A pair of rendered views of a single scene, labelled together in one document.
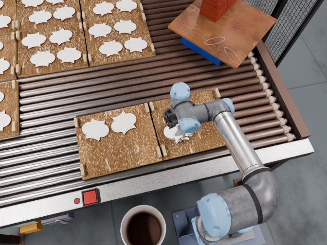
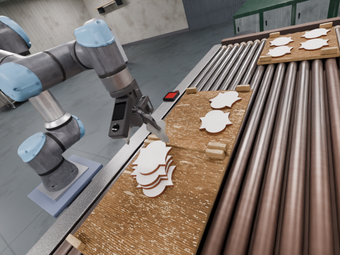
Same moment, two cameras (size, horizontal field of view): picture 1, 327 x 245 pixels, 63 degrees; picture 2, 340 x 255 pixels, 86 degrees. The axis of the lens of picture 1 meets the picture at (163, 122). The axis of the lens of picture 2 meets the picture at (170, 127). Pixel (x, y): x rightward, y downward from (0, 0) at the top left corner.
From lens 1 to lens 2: 1.36 m
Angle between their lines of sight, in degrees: 79
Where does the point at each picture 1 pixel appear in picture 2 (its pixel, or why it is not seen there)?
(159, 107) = (210, 166)
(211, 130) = (117, 215)
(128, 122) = (211, 124)
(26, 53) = not seen: outside the picture
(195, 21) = not seen: outside the picture
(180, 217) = not seen: hidden behind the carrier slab
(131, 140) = (189, 123)
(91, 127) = (229, 96)
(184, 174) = (120, 157)
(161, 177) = (138, 138)
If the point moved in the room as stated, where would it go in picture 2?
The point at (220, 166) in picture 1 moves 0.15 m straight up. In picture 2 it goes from (85, 196) to (58, 171)
